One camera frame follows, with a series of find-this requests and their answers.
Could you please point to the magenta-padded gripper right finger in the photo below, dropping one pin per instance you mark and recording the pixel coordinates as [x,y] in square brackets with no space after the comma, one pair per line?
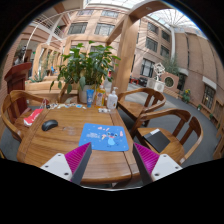
[163,165]

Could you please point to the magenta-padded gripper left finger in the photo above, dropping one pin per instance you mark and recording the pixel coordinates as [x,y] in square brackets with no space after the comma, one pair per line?
[56,165]

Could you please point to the black computer mouse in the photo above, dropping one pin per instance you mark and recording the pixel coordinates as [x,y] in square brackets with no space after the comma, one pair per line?
[50,125]

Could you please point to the blue cartoon-print mouse pad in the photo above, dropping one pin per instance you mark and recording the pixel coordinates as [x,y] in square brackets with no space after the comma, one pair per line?
[105,136]

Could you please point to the wooden armchair holding black notebook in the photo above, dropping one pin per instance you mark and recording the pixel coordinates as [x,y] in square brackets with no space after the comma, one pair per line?
[173,150]

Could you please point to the black notebook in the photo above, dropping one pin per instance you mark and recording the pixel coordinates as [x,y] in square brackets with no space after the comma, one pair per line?
[157,140]

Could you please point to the red paper bag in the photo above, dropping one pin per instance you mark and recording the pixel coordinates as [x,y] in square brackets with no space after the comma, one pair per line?
[33,117]

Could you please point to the empty wooden armchair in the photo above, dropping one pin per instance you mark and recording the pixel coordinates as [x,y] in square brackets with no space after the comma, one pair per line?
[133,108]

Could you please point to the wooden armchair behind plant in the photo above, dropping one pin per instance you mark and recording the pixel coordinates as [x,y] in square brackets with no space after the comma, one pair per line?
[65,96]

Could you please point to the small white packet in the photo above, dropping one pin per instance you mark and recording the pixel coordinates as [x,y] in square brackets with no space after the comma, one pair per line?
[103,110]

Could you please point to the potted yellow flowers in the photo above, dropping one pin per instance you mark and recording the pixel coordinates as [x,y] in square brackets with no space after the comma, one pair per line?
[186,96]

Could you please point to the blue squeeze tube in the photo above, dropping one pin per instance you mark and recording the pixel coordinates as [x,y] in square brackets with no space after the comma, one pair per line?
[90,97]

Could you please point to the wooden armchair holding red bag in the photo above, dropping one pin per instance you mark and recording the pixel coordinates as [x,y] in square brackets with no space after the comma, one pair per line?
[10,103]

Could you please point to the yellow liquid bottle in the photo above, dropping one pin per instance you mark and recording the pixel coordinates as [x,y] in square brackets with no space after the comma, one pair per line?
[100,97]

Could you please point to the white pump bottle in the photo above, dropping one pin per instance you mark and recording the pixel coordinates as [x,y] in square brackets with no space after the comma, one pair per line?
[112,100]

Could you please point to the dark red wooden lectern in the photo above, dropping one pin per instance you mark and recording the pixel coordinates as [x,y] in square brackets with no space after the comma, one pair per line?
[16,80]

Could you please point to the green plant in white pot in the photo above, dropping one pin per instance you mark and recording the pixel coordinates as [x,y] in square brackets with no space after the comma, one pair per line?
[85,66]

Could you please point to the dark bust statue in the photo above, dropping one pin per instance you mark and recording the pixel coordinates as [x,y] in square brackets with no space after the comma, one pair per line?
[20,55]

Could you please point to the white sculpture on pedestal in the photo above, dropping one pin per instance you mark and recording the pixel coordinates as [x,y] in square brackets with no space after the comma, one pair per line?
[158,83]

